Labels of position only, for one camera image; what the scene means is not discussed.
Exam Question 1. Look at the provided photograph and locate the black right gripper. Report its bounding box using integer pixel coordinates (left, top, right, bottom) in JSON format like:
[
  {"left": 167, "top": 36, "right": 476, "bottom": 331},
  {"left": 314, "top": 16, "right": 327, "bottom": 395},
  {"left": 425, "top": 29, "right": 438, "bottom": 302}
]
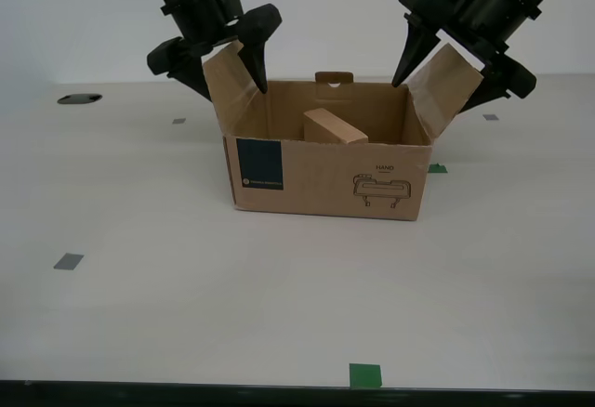
[{"left": 392, "top": 0, "right": 543, "bottom": 115}]

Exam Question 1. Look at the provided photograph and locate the brown cardboard box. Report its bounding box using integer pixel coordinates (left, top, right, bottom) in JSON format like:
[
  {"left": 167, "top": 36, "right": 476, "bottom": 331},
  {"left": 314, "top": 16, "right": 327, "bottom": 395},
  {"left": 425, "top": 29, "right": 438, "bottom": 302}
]
[{"left": 202, "top": 40, "right": 484, "bottom": 222}]

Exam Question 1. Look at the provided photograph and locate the dark oval table cable grommet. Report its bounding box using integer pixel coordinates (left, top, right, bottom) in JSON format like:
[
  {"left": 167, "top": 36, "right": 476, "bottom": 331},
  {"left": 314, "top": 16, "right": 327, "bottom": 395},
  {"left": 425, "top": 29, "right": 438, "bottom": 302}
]
[{"left": 57, "top": 92, "right": 103, "bottom": 105}]

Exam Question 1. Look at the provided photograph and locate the light wooden block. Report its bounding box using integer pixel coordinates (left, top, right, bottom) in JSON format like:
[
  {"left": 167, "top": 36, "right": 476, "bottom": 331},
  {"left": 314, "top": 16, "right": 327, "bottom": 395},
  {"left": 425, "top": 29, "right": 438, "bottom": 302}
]
[{"left": 303, "top": 108, "right": 369, "bottom": 146}]

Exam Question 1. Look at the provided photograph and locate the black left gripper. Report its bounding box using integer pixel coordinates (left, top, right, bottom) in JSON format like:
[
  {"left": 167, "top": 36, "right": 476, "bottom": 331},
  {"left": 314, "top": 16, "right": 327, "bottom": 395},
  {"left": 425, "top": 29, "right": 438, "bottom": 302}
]
[{"left": 147, "top": 0, "right": 284, "bottom": 103}]

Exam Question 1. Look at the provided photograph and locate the small green tape piece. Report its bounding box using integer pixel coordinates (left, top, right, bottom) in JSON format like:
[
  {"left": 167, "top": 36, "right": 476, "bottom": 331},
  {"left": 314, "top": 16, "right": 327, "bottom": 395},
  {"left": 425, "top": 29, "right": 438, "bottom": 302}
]
[{"left": 348, "top": 362, "right": 383, "bottom": 388}]

